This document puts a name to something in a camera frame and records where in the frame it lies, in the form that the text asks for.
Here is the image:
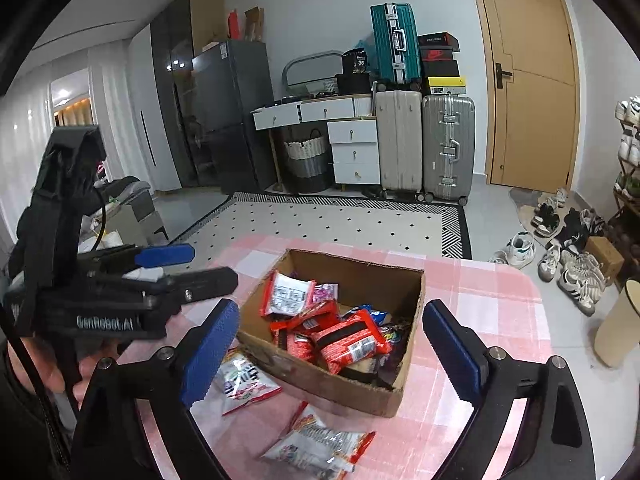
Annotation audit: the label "beige suitcase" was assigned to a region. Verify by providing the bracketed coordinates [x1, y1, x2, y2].
[373, 89, 425, 200]

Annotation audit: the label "brown paper bag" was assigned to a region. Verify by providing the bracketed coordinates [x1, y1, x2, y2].
[243, 6, 266, 44]

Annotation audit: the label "grey upholstered chair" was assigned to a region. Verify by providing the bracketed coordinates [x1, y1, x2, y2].
[94, 175, 169, 249]

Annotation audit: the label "dark purple snack packet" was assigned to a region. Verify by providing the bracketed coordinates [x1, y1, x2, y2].
[377, 324, 417, 392]

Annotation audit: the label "red snack packet black band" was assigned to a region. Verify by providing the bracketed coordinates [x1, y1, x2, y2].
[312, 309, 394, 375]

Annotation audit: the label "rows of racked sneakers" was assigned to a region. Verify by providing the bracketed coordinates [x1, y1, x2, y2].
[614, 95, 640, 167]

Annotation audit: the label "tan wooden door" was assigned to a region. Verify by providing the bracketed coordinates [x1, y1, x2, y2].
[464, 0, 581, 194]

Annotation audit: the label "small red snack packet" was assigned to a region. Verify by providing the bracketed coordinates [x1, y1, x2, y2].
[285, 332, 321, 365]

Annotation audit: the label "small pink snack packet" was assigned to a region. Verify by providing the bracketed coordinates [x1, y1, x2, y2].
[312, 282, 339, 307]

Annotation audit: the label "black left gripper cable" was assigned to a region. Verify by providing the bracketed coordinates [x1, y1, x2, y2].
[92, 187, 108, 253]

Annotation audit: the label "teal suitcase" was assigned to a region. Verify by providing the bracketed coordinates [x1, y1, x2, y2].
[370, 2, 423, 86]

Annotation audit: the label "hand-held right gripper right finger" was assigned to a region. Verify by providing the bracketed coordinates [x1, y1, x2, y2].
[422, 300, 599, 480]

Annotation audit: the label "dark glass cabinet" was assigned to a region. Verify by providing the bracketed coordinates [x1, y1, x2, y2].
[150, 0, 227, 189]

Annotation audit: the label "small brown cardboard box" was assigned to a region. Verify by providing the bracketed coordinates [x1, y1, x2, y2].
[583, 236, 626, 286]

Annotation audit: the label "grey brown doormat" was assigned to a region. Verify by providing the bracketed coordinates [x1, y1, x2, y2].
[508, 187, 557, 232]

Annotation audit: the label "blue snack packet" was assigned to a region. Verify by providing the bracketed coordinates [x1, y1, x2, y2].
[356, 304, 392, 325]

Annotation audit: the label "silver suitcase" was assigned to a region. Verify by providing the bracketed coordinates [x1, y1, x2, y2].
[421, 94, 477, 206]

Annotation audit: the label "wooden shoe rack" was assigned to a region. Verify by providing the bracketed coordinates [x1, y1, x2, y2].
[612, 125, 640, 242]

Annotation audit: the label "person's black jacket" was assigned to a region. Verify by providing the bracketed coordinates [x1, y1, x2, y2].
[0, 340, 76, 480]

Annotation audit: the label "black shoe box red stripe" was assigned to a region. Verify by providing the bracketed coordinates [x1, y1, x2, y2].
[418, 33, 459, 54]

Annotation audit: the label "person's left hand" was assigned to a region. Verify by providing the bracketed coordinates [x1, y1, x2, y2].
[7, 332, 122, 412]

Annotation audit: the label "plain black shoe box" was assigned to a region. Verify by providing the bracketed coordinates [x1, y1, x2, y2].
[421, 60, 460, 79]

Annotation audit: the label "white noodle snack bag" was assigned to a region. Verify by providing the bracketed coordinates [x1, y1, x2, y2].
[259, 401, 377, 480]
[214, 347, 284, 417]

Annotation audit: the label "woven laundry basket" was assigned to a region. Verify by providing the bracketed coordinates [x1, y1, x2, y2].
[283, 128, 331, 194]

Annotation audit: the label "pink checkered tablecloth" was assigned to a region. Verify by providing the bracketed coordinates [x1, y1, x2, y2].
[115, 232, 554, 480]

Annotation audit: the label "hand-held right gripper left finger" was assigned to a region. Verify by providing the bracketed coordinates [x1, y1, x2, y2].
[70, 298, 241, 480]

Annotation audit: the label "red white gum packet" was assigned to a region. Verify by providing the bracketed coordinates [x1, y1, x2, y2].
[260, 269, 317, 319]

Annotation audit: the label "dark grey refrigerator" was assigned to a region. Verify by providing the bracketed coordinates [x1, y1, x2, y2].
[192, 40, 277, 194]

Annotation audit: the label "white desk with drawers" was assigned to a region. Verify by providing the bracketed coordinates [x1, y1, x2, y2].
[251, 96, 382, 189]

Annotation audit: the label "arched grey mirror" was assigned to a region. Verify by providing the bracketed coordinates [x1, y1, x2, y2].
[281, 50, 346, 104]

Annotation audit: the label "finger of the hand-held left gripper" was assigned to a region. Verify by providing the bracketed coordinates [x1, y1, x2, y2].
[77, 243, 196, 270]
[145, 266, 240, 307]

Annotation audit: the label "scattered pairs of shoes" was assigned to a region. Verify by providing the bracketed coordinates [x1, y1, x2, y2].
[487, 187, 609, 317]

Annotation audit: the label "white wardrobe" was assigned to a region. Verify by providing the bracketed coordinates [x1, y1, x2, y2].
[127, 22, 184, 192]

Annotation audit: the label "black printed bag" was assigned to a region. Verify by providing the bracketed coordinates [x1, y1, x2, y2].
[342, 47, 372, 79]

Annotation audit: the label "cream round waste bin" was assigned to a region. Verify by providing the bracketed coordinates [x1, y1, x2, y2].
[593, 278, 640, 369]

